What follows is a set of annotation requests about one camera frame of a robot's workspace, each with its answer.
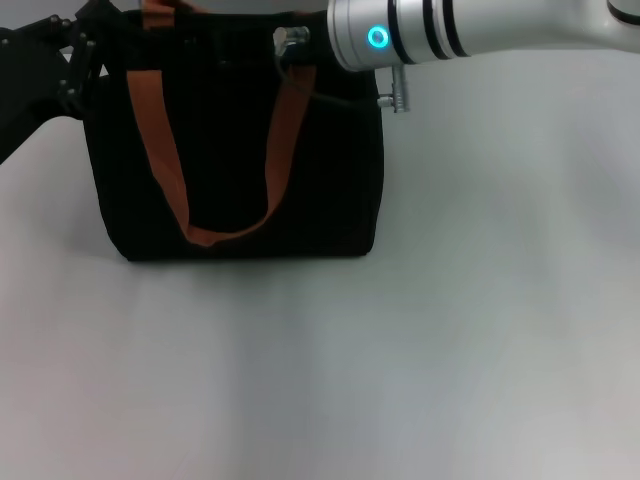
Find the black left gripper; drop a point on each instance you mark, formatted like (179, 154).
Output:
(25, 90)

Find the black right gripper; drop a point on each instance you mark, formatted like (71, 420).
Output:
(310, 50)

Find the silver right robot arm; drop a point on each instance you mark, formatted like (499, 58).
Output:
(450, 30)

